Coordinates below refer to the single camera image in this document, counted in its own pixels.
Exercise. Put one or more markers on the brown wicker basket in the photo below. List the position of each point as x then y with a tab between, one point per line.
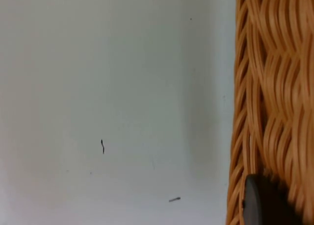
274	75

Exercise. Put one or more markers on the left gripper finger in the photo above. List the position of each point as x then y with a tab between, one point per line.
265	205

